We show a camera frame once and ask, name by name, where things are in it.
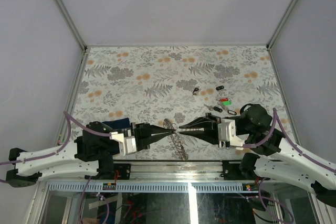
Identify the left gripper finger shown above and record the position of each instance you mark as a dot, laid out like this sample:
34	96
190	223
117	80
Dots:
149	129
147	141

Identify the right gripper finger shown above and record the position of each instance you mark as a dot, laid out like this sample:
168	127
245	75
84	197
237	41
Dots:
207	122
209	136

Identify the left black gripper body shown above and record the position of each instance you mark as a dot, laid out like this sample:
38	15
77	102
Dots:
137	131

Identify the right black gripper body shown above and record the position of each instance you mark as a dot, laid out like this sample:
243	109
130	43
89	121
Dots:
215	129

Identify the silver keyring holder with rings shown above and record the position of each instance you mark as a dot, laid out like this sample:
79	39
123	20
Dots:
175	140

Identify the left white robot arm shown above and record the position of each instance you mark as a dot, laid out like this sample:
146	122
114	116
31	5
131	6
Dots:
89	156

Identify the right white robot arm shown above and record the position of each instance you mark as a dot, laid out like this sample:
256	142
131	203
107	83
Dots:
272	153

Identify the dark blue cloth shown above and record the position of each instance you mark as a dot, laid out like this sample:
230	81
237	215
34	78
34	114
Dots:
118	124

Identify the black oval key tag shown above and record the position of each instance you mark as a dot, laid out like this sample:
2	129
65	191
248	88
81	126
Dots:
231	112

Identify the green key tag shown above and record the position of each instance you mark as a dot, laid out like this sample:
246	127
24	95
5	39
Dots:
226	102

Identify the floral patterned table mat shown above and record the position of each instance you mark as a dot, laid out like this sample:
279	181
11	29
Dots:
150	84

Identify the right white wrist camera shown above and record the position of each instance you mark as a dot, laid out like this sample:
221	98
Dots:
227	137

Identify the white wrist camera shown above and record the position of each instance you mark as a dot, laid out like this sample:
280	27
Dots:
227	137
126	142

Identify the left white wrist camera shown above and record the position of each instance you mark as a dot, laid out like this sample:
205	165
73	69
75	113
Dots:
126	142

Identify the aluminium front rail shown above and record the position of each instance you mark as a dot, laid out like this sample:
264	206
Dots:
168	169

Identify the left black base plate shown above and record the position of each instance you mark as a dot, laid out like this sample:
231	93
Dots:
122	171

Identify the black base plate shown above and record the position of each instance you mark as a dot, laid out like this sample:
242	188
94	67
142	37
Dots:
122	171
232	171

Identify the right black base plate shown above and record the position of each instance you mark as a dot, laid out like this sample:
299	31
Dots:
232	171

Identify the left aluminium frame post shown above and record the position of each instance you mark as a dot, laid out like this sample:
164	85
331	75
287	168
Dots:
70	23

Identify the aluminium frame post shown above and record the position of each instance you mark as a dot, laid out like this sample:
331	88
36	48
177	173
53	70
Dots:
292	4
70	23

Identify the slotted grey cable duct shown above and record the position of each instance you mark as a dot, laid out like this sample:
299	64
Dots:
139	187

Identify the right aluminium frame post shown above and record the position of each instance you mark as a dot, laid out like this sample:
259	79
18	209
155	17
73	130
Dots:
292	4

